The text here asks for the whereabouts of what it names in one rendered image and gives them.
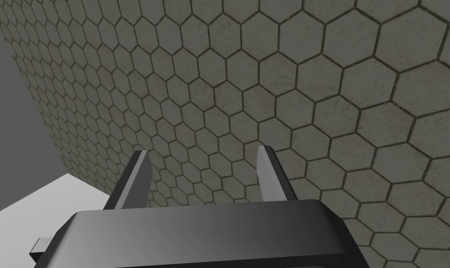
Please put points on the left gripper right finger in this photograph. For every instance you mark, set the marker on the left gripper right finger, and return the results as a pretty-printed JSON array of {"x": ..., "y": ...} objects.
[{"x": 273, "y": 178}]

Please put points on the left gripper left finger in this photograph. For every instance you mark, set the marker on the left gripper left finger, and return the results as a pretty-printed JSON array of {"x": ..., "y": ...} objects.
[{"x": 134, "y": 184}]

